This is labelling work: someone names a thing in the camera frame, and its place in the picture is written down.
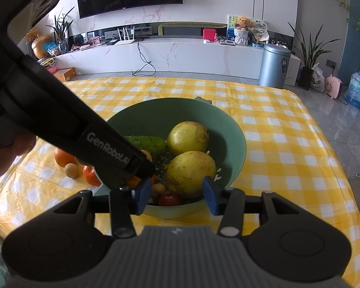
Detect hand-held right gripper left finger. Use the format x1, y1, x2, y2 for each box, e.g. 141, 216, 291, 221
52, 178, 152, 238

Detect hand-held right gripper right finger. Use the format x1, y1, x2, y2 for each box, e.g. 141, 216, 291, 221
202, 176, 312, 237

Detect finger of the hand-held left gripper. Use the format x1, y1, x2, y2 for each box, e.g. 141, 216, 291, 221
127, 148, 156, 178

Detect orange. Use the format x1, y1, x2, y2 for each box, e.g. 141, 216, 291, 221
124, 149, 156, 188
54, 148, 78, 168
83, 165, 102, 186

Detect small tan round fruit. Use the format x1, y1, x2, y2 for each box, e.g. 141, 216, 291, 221
151, 183, 168, 197
64, 163, 79, 179

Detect green cucumber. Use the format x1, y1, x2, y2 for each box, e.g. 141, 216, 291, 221
123, 135, 168, 158

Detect small red round fruit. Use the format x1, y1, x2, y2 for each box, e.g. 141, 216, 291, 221
159, 192, 182, 207

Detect large yellow round fruit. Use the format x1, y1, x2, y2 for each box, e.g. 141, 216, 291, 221
165, 151, 217, 198
167, 121, 210, 156

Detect green plastic bowl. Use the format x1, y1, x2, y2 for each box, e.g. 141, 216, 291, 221
94, 96, 247, 219

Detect person's left hand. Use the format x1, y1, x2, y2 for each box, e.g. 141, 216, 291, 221
0, 134, 37, 186

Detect orange cardboard box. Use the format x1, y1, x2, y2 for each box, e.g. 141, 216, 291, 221
45, 67, 77, 82

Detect blue snack packet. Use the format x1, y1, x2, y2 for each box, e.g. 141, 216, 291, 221
43, 41, 59, 56

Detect orange gourd vase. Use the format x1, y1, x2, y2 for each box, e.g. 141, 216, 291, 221
31, 34, 53, 59

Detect leafy plant in glass vase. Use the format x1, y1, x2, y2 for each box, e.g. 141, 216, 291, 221
46, 6, 75, 54

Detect yellow checked tablecloth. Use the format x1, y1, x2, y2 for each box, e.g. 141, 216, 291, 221
0, 77, 360, 288

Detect white router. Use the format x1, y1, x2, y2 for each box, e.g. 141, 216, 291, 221
114, 27, 135, 45

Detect white marble television cabinet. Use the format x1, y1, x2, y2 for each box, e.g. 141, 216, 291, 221
52, 21, 294, 80

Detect grey metal trash can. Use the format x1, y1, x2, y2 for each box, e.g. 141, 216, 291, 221
258, 43, 291, 89

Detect white plastic bag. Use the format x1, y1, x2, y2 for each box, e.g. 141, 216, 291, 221
310, 63, 325, 93

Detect pink fan heater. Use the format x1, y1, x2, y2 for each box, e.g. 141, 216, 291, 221
324, 75, 343, 99

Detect teddy bear bouquet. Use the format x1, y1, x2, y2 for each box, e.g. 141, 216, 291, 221
234, 16, 250, 46

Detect colourful picture board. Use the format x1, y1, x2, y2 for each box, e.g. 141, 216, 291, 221
227, 14, 254, 38

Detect long-leaved potted plant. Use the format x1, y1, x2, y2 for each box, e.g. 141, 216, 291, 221
288, 21, 341, 90

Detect round paper fan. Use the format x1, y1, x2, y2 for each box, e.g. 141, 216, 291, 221
248, 18, 270, 41

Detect blue water bottle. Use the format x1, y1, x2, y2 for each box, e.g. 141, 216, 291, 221
345, 60, 360, 108

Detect black cable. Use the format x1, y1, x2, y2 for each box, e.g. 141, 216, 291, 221
132, 40, 156, 76

